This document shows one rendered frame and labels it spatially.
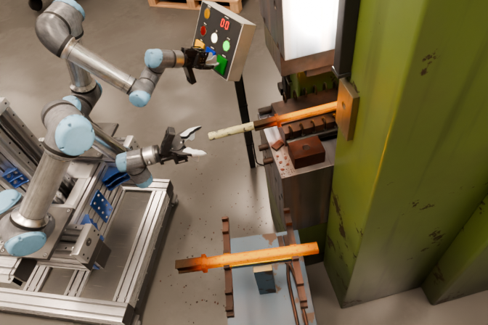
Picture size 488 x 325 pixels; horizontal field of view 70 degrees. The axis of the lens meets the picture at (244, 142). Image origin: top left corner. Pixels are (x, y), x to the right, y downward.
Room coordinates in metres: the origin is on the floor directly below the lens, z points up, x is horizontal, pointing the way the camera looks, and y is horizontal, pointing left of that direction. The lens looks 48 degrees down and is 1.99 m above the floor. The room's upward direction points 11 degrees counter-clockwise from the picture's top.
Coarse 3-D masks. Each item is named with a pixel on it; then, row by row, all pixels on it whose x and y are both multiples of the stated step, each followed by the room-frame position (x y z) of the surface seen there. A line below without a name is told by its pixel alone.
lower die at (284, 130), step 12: (300, 96) 1.10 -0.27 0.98; (312, 96) 1.09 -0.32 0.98; (324, 96) 1.06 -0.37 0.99; (336, 96) 1.05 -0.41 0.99; (276, 108) 1.05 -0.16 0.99; (288, 108) 1.03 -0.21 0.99; (300, 108) 1.02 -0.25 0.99; (288, 120) 0.95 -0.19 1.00; (300, 120) 0.95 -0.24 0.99; (288, 132) 0.90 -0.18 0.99; (300, 132) 0.90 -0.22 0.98
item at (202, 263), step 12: (240, 252) 0.47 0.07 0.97; (252, 252) 0.46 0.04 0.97; (264, 252) 0.45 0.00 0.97; (276, 252) 0.45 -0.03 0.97; (288, 252) 0.44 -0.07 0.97; (300, 252) 0.43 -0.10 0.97; (312, 252) 0.43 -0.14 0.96; (180, 264) 0.46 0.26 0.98; (192, 264) 0.45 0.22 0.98; (204, 264) 0.45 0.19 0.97; (216, 264) 0.44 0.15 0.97; (228, 264) 0.44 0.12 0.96
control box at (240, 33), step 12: (204, 0) 1.69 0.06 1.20; (204, 12) 1.64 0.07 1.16; (216, 12) 1.56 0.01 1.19; (228, 12) 1.54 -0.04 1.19; (204, 24) 1.61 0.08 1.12; (216, 24) 1.53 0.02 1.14; (240, 24) 1.40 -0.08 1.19; (252, 24) 1.42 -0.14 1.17; (204, 36) 1.57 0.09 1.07; (228, 36) 1.44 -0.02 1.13; (240, 36) 1.38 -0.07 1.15; (252, 36) 1.41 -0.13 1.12; (204, 48) 1.54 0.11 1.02; (216, 48) 1.47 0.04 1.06; (240, 48) 1.38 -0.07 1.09; (228, 60) 1.37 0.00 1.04; (240, 60) 1.37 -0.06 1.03; (216, 72) 1.40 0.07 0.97; (228, 72) 1.34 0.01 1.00; (240, 72) 1.37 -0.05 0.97
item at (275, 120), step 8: (328, 104) 0.99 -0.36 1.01; (336, 104) 0.98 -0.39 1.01; (296, 112) 0.98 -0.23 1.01; (304, 112) 0.97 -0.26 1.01; (312, 112) 0.97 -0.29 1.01; (256, 120) 0.98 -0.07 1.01; (264, 120) 0.97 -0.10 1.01; (272, 120) 0.96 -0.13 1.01; (280, 120) 0.96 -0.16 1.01; (256, 128) 0.96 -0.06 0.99; (264, 128) 0.95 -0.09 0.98
